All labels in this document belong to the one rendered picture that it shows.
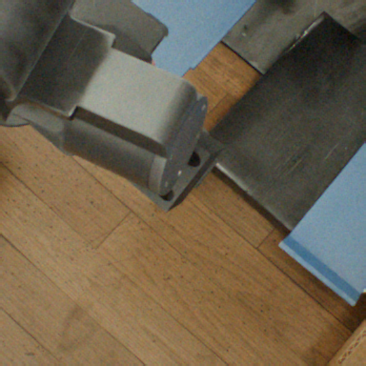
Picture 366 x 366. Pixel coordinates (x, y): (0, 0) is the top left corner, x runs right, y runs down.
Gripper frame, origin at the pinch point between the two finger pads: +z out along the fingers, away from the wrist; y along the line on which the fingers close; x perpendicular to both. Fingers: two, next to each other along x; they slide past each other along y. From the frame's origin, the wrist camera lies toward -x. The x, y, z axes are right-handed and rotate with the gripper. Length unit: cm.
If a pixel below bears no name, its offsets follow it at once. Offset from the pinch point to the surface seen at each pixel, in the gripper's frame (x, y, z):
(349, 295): -22.6, -3.9, 3.2
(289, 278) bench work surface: -18.5, -6.9, 7.1
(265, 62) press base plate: -6.2, 3.8, 14.0
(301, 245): -17.6, -3.9, 6.0
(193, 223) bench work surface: -10.3, -8.1, 6.7
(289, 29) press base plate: -5.9, 6.9, 16.0
